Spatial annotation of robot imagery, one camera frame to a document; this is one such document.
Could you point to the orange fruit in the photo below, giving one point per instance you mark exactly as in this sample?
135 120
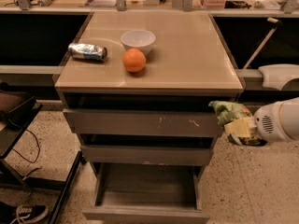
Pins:
133 60

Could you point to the grey drawer cabinet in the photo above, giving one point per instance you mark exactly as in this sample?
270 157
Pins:
187 58

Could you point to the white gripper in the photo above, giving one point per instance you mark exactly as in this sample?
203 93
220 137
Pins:
267 122

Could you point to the black metal cart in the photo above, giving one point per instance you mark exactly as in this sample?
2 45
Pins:
18 110

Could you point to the top grey drawer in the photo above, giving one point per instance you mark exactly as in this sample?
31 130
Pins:
149 115

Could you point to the green jalapeno chip bag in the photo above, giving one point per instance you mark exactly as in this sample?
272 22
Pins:
227 112

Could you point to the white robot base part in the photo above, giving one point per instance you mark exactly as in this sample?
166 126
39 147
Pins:
276 76

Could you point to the bottom grey drawer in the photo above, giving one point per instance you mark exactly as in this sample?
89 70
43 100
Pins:
147 193

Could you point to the middle grey drawer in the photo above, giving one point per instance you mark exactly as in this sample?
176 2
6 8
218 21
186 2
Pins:
154 150

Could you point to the white bowl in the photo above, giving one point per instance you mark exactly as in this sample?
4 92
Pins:
138 39

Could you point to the black sneaker white laces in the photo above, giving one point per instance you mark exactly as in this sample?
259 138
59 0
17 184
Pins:
29 214

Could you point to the crushed silver soda can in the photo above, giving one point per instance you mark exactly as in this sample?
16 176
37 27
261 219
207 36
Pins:
87 52

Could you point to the grey drawer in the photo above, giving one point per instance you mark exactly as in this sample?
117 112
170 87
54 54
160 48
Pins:
154 150
149 115
147 193

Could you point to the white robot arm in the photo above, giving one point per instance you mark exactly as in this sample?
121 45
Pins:
289 119

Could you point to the white stick tool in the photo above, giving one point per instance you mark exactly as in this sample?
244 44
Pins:
275 24

